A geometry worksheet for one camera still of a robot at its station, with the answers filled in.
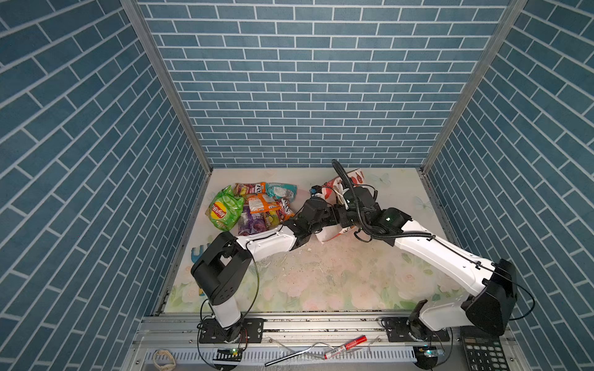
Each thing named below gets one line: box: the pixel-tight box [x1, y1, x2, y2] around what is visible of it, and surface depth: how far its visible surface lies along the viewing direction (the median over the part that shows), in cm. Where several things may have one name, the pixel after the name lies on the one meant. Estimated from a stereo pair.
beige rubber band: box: [153, 349, 177, 371], surface depth 69 cm
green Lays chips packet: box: [204, 185, 245, 232], surface depth 97 cm
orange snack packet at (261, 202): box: [247, 193, 282, 215], surface depth 101 cm
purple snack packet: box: [237, 205, 268, 236], surface depth 98 cm
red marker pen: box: [324, 334, 368, 360], surface depth 72 cm
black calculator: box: [460, 325, 511, 371], surface depth 70 cm
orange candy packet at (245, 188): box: [233, 181, 267, 196], surface depth 110 cm
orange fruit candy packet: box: [266, 197, 296, 227], surface depth 101 cm
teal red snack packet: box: [265, 182, 298, 205], surface depth 106 cm
